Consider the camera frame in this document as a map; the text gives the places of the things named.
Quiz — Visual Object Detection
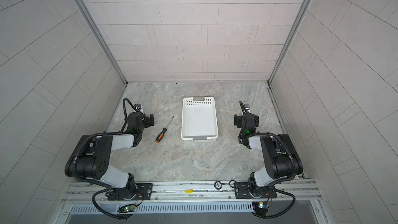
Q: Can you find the orange black handled screwdriver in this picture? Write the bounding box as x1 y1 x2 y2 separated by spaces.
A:
155 116 174 143

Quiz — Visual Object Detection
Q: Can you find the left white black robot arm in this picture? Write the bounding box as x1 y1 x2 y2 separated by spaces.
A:
64 112 154 201

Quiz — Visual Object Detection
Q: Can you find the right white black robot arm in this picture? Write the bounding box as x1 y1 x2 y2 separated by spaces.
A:
234 113 303 199

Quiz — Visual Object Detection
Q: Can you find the white plastic bin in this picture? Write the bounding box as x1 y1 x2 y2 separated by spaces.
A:
181 96 219 143

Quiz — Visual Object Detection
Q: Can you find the right circuit board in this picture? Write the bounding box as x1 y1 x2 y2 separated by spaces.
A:
252 202 270 211

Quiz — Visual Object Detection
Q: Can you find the circuit board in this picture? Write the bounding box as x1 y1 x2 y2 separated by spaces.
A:
252 202 270 211
118 204 137 214

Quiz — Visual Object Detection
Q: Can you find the left circuit board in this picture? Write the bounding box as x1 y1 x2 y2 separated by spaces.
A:
118 204 137 214

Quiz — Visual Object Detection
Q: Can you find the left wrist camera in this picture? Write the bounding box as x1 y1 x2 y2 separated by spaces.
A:
134 104 143 113

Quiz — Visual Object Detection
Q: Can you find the aluminium mounting rail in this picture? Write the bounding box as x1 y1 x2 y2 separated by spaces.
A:
60 178 322 206

